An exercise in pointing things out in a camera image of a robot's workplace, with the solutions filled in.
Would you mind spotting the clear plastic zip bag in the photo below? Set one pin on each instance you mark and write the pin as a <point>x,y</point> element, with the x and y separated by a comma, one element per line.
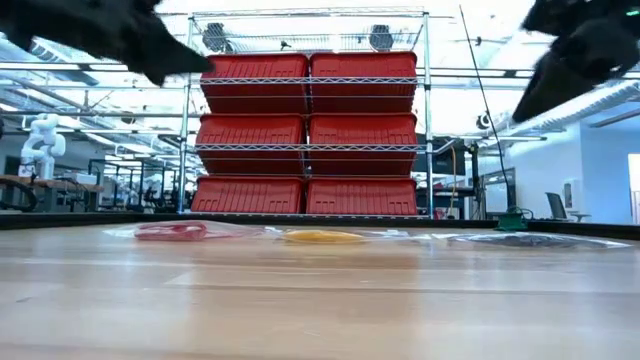
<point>390,234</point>
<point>600,244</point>
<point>235,231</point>

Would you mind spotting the dark office chair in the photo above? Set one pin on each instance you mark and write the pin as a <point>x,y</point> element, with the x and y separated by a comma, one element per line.
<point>555,205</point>

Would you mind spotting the black aluminium table frame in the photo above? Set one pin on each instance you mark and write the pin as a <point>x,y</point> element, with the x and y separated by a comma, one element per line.
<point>75,219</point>

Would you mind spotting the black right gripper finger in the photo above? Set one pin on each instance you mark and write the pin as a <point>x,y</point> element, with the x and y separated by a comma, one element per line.
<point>565,92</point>
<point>542,85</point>

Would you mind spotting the wooden workbench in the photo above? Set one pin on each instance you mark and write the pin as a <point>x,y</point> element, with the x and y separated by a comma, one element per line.
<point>50,182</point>

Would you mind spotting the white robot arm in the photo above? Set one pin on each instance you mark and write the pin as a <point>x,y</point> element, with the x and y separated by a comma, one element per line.
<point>42,140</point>

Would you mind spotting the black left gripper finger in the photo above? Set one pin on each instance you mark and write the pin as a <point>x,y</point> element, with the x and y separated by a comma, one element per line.
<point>170,70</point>
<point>187,55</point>

